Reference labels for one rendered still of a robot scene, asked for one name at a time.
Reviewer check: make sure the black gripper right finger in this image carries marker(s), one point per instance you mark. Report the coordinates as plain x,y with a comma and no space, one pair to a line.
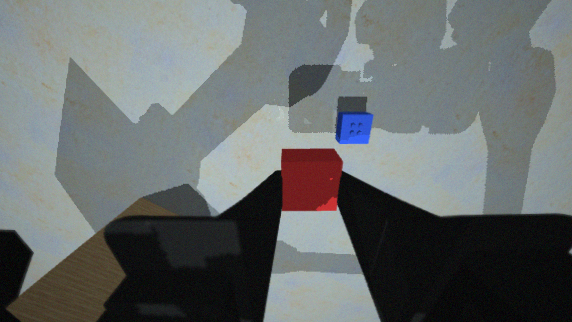
408,255

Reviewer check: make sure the red block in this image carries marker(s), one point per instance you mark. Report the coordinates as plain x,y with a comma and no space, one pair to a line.
310,179

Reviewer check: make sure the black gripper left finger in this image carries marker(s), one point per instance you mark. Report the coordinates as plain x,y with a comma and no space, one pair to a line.
240,241

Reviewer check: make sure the blue block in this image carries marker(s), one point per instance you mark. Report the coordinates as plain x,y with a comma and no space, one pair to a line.
353,127

